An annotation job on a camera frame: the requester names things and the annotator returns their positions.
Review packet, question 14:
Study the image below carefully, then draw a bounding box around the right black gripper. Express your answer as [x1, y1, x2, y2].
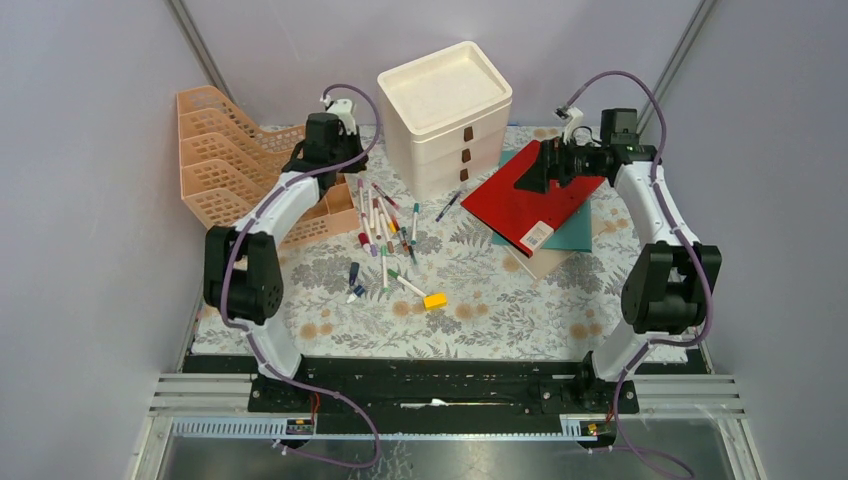
[512, 132, 605, 195]

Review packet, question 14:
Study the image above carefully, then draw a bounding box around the white three-drawer cabinet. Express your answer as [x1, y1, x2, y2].
[377, 41, 513, 202]

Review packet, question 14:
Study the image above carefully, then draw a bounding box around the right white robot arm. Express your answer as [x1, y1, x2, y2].
[514, 107, 722, 412]

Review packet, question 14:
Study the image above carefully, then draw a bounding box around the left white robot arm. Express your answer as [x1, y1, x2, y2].
[203, 97, 368, 411]

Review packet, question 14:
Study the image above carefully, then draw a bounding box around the teal folder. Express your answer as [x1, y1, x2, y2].
[490, 149, 595, 254]

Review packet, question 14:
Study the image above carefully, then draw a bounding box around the red capped marker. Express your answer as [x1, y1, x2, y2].
[371, 182, 402, 213]

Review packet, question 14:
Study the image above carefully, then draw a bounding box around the peach plastic file organizer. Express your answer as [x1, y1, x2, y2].
[176, 86, 365, 245]

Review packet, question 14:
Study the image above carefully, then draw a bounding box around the beige notebook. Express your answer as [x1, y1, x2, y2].
[504, 214, 599, 280]

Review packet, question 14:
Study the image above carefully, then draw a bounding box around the blue pen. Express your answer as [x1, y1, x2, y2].
[435, 190, 462, 223]

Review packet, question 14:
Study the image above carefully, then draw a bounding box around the green marker upright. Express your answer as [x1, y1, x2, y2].
[380, 245, 389, 293]

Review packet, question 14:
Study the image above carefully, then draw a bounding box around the green capped white marker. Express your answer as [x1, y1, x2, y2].
[387, 269, 428, 298]

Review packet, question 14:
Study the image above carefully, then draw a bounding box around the small blue white cap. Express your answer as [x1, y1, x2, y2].
[346, 285, 366, 304]

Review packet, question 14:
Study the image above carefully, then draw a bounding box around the floral table mat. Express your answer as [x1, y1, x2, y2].
[190, 124, 697, 362]

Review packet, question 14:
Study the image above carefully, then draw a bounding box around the yellow eraser block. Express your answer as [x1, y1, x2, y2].
[422, 293, 448, 311]

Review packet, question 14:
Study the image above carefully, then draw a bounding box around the red ring binder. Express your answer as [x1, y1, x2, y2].
[461, 140, 605, 257]

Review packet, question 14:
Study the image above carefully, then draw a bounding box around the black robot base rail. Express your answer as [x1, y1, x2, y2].
[182, 354, 710, 435]

